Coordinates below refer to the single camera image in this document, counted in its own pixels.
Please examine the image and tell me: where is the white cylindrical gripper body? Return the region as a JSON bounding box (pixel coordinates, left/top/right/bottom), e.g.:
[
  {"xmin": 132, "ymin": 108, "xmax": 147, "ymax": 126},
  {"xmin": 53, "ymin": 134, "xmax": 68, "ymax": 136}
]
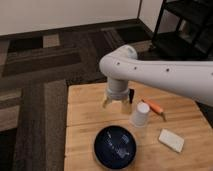
[{"xmin": 106, "ymin": 77, "xmax": 129, "ymax": 100}]

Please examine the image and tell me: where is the black metal shelf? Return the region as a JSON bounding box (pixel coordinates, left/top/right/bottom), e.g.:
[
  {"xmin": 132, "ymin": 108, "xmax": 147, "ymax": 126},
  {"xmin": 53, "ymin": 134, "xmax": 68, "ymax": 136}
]
[{"xmin": 152, "ymin": 0, "xmax": 213, "ymax": 58}]

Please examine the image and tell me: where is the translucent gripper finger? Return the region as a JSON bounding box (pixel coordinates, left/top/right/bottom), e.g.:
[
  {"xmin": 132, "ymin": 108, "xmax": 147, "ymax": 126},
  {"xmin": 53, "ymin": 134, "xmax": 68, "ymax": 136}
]
[
  {"xmin": 102, "ymin": 96, "xmax": 111, "ymax": 108},
  {"xmin": 121, "ymin": 99, "xmax": 132, "ymax": 114}
]

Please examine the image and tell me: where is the white rectangular sponge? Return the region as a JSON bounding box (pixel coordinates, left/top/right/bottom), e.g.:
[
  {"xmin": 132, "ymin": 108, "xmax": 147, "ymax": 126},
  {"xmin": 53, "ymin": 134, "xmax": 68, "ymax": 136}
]
[{"xmin": 158, "ymin": 129, "xmax": 185, "ymax": 153}]

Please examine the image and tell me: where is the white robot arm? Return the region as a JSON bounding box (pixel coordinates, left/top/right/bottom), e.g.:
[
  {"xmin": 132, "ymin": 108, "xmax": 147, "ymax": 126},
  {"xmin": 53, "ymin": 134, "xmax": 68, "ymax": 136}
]
[{"xmin": 99, "ymin": 45, "xmax": 213, "ymax": 107}]

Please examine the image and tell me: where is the dark blue bowl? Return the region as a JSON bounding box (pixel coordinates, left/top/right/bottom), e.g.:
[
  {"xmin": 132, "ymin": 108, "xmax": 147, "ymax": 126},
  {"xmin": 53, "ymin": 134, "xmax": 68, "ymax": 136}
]
[{"xmin": 93, "ymin": 125, "xmax": 137, "ymax": 170}]

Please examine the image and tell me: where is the orange carrot toy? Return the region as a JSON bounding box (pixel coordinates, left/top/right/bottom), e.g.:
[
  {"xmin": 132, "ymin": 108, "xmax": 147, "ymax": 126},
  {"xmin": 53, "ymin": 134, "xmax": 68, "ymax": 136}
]
[{"xmin": 142, "ymin": 99, "xmax": 166, "ymax": 120}]

